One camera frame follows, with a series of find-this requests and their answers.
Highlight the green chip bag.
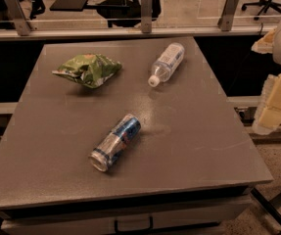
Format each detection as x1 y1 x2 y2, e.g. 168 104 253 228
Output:
52 54 122 89

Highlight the black desk with chair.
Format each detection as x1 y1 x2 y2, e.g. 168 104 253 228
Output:
50 0 162 27

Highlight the blue silver redbull can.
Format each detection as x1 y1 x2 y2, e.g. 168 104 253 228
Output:
89 114 141 172

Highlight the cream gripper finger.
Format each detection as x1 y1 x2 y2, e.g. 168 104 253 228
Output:
253 73 281 135
251 29 276 54

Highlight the grey metal bracket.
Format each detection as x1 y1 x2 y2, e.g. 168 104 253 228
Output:
141 0 152 33
4 0 31 36
217 0 239 31

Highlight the right grey metal bracket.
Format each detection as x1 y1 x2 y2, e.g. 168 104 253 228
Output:
217 0 239 31

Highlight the grey metal rail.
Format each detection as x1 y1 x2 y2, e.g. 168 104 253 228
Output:
0 23 276 41

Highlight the clear plastic water bottle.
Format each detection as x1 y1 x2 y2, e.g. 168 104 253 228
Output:
148 42 185 87

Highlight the left grey metal bracket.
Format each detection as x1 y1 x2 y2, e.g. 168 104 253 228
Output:
4 0 31 36

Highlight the grey table drawer with handle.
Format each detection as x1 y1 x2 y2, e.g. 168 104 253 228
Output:
1 195 252 235

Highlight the middle grey metal bracket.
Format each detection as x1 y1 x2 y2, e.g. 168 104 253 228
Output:
141 0 152 33

